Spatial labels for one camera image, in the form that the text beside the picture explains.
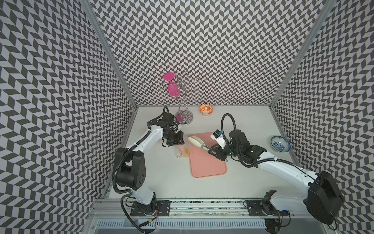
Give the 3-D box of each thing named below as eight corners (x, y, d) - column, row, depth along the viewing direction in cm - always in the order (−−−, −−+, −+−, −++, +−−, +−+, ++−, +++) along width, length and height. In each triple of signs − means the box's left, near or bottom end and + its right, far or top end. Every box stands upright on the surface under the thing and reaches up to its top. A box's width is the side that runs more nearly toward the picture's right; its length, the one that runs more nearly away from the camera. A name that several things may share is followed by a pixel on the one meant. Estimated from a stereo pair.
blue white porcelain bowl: (270, 152, 95) (274, 148, 90) (265, 140, 101) (269, 135, 96) (287, 152, 95) (292, 148, 90) (282, 140, 101) (286, 135, 96)
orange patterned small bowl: (199, 115, 114) (199, 112, 111) (199, 107, 120) (199, 104, 117) (213, 115, 114) (213, 112, 111) (212, 107, 120) (212, 104, 117)
